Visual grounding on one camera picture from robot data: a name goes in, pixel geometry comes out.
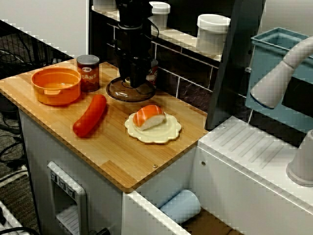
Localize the orange toy pot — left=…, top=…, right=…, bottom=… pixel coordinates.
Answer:
left=31, top=67, right=82, bottom=106

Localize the white sink unit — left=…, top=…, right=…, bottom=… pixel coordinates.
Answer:
left=122, top=116, right=313, bottom=235

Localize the cream scalloped plate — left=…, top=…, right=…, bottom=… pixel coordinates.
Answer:
left=124, top=111, right=183, bottom=144

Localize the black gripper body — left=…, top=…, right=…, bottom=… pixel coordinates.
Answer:
left=113, top=24, right=158, bottom=65

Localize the beans can orange label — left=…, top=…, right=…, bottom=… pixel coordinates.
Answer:
left=76, top=54, right=100, bottom=93

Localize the light blue cup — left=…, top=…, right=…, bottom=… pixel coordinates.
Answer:
left=160, top=189, right=201, bottom=224

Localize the white plastic jar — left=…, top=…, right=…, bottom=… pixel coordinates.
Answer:
left=92, top=0, right=118, bottom=12
left=149, top=1, right=171, bottom=29
left=196, top=14, right=231, bottom=55

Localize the dark upright post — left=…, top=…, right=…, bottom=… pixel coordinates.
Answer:
left=206, top=0, right=266, bottom=130

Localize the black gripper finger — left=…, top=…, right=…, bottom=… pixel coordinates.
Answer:
left=119, top=60, right=132, bottom=84
left=131, top=58, right=150, bottom=89

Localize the tomato can red label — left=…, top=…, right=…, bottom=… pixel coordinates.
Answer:
left=146, top=58, right=159, bottom=86

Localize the brown lid yellow knob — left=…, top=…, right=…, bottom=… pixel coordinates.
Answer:
left=106, top=76, right=157, bottom=102

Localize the red toy sausage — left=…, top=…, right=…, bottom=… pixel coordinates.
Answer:
left=72, top=94, right=108, bottom=138

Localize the white kitchen cabinet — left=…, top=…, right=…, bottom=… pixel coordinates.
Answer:
left=18, top=107, right=137, bottom=235

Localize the grey toy faucet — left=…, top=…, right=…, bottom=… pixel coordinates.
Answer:
left=249, top=36, right=313, bottom=188

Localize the black wire mesh panel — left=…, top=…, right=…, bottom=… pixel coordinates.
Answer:
left=0, top=21, right=74, bottom=81

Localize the grey floor cable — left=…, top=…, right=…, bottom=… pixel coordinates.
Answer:
left=0, top=165, right=29, bottom=188

